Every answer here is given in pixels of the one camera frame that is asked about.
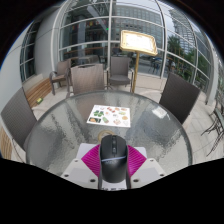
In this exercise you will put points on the white printed mouse pad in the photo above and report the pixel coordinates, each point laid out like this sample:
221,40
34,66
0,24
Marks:
87,148

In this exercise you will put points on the green metal table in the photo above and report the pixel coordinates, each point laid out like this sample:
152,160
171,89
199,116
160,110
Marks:
218,121

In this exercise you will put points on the gold menu stand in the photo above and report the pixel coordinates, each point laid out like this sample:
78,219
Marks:
138,41

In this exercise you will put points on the grey wicker chair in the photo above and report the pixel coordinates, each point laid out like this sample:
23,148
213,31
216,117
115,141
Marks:
119,68
18,116
88,78
62,70

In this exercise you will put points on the black computer mouse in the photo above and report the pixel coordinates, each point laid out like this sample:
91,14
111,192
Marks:
114,160

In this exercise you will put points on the round gold sticker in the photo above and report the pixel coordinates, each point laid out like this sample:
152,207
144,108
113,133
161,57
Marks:
101,133

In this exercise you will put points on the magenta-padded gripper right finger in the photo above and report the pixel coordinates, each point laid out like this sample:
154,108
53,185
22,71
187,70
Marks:
138,165

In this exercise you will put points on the wooden slatted bench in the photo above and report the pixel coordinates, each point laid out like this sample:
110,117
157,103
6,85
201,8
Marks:
5,145
38,93

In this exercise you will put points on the dark brown wicker chair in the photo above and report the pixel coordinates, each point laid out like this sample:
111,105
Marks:
180,96

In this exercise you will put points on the colourful laminated menu card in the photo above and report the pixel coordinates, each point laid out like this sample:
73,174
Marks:
109,116

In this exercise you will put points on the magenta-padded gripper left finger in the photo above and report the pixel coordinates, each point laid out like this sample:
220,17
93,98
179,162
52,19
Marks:
90,165

